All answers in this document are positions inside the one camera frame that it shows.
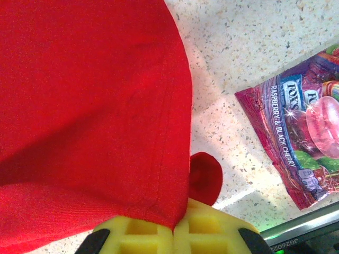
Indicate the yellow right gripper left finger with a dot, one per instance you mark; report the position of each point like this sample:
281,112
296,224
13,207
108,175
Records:
137,240

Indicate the purple candy bag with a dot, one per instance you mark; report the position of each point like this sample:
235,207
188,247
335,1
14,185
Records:
296,137

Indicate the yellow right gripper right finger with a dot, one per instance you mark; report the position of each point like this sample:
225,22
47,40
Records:
212,235

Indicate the aluminium front rail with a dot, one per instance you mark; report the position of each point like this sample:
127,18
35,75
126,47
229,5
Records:
304,227

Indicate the red printed t-shirt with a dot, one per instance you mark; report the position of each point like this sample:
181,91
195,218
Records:
87,105

